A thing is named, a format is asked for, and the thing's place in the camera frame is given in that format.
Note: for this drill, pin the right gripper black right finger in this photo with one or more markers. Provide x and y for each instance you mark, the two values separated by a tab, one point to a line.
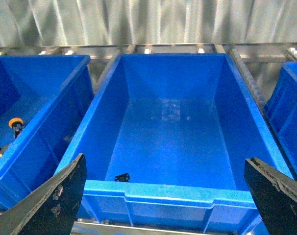
275	196

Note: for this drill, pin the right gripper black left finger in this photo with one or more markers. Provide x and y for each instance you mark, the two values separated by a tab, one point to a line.
52	208

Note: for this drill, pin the small black plastic clip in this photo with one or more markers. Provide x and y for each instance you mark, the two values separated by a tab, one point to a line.
122	178

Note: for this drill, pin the blue right plastic bin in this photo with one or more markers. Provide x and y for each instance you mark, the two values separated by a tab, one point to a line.
281	111

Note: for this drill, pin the blue plastic bin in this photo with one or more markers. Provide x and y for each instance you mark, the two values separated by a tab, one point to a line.
281	111
182	126
51	94

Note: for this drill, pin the blue left plastic bin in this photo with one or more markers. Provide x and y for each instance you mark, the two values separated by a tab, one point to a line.
51	94

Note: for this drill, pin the blue middle plastic bin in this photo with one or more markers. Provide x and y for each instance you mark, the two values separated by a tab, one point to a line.
182	126

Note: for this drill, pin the yellow push button switch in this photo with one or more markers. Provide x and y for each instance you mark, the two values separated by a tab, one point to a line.
17	125

